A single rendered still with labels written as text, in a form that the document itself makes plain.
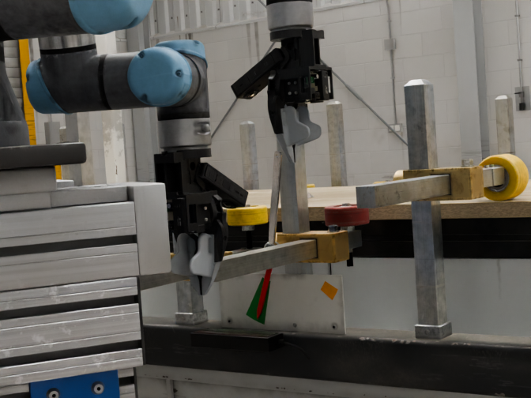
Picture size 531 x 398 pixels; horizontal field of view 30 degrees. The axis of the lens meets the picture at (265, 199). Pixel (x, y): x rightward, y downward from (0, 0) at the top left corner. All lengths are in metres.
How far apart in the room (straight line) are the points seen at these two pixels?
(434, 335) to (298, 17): 0.55
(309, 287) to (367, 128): 8.52
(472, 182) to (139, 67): 0.56
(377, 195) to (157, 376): 0.79
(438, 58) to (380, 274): 7.95
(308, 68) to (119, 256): 0.67
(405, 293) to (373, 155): 8.32
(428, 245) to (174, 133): 0.46
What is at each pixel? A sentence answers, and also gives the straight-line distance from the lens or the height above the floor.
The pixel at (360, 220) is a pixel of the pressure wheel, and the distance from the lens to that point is 1.77.
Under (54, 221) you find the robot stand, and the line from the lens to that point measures 0.97.
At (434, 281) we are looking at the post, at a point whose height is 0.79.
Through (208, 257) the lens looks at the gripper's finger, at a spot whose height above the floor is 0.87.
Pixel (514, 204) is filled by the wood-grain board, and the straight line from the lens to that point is 1.75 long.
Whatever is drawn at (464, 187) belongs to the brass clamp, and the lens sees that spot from 1.55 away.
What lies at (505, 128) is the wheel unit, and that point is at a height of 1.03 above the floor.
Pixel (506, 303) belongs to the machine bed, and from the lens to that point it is 1.79.
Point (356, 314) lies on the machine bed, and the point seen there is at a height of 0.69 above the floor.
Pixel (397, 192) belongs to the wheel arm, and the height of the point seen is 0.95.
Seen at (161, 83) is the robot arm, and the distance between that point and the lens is 1.28.
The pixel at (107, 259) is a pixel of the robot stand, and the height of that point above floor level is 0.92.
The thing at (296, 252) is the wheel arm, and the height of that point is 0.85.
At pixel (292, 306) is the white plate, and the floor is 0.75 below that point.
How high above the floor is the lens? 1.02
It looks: 3 degrees down
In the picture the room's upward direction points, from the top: 4 degrees counter-clockwise
